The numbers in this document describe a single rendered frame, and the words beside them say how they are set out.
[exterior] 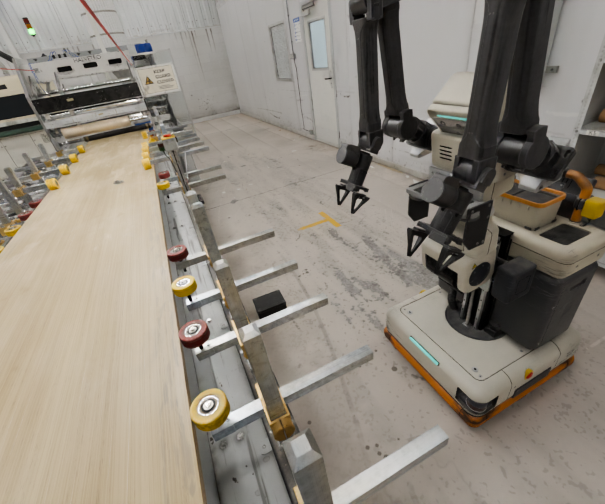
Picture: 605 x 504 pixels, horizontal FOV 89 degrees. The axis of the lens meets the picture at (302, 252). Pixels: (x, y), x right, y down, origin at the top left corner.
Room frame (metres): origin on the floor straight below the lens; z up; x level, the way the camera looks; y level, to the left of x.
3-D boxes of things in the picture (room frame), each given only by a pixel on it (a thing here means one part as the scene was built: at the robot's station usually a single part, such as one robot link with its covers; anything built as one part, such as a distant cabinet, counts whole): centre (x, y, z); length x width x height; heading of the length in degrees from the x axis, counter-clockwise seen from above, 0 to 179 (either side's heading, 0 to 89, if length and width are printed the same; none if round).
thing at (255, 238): (1.17, 0.32, 0.83); 0.43 x 0.03 x 0.04; 109
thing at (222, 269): (0.64, 0.20, 0.87); 0.04 x 0.04 x 0.48; 19
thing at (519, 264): (0.92, -0.66, 0.68); 0.28 x 0.27 x 0.25; 19
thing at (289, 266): (0.93, 0.23, 0.80); 0.43 x 0.03 x 0.04; 109
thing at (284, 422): (0.42, 0.13, 0.81); 0.14 x 0.06 x 0.05; 19
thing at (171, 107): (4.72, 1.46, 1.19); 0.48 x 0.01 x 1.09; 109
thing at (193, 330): (0.63, 0.34, 0.85); 0.08 x 0.08 x 0.11
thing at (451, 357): (1.03, -0.80, 0.16); 0.67 x 0.64 x 0.25; 109
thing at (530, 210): (1.07, -0.91, 0.87); 0.23 x 0.15 x 0.11; 19
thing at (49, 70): (4.83, 2.26, 0.95); 1.65 x 0.70 x 1.90; 109
